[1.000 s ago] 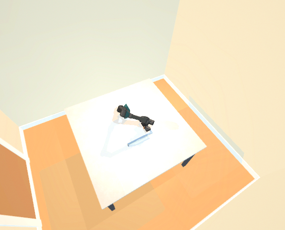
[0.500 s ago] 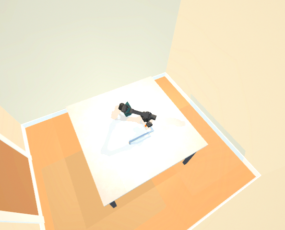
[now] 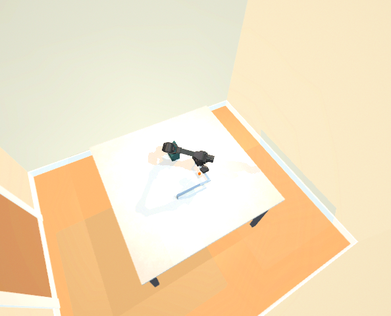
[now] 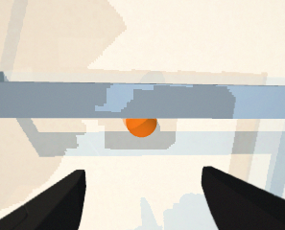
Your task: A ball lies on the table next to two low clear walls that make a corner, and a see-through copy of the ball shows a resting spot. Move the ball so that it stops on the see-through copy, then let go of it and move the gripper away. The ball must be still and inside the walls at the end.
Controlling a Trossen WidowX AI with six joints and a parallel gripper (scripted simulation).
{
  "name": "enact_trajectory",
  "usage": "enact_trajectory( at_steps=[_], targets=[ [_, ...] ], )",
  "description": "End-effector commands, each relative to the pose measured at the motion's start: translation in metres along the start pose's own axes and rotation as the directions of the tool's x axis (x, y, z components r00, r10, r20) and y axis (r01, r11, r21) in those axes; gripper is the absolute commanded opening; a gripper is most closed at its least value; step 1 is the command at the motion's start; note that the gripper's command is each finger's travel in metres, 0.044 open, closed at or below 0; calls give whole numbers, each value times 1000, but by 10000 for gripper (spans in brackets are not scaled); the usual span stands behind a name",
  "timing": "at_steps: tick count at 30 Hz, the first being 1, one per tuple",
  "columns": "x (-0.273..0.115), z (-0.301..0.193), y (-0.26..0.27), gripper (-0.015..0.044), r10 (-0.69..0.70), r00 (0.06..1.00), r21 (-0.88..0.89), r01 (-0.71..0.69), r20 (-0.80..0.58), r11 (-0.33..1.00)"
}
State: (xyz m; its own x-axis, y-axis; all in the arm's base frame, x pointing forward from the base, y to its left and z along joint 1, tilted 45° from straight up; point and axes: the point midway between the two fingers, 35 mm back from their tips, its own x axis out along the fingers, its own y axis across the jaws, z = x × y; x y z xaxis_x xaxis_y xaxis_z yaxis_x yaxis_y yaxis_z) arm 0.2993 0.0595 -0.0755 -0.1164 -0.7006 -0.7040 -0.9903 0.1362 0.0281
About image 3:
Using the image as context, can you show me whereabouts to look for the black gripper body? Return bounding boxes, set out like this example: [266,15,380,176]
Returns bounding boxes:
[192,157,209,174]

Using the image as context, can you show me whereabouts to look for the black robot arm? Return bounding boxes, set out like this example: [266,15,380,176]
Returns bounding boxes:
[162,142,215,164]

